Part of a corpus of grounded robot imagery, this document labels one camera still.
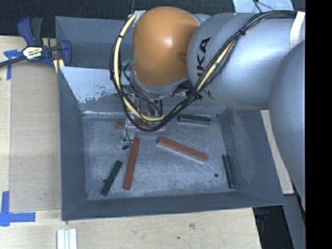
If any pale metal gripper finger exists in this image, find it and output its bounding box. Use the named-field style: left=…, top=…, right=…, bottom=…
left=128, top=117, right=136, bottom=141
left=120, top=117, right=129, bottom=142

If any red-brown flat block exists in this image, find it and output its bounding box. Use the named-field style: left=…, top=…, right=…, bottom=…
left=156, top=136, right=209, bottom=163
left=122, top=136, right=141, bottom=191

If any dark green flat block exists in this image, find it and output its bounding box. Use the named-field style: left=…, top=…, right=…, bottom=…
left=222, top=154, right=238, bottom=189
left=177, top=114, right=212, bottom=126
left=100, top=160, right=123, bottom=197

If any grey metal bin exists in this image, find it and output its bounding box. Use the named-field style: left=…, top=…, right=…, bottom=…
left=54, top=16, right=286, bottom=222

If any pale wood flat board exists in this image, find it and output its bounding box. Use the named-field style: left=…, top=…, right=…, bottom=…
left=9, top=61, right=63, bottom=213

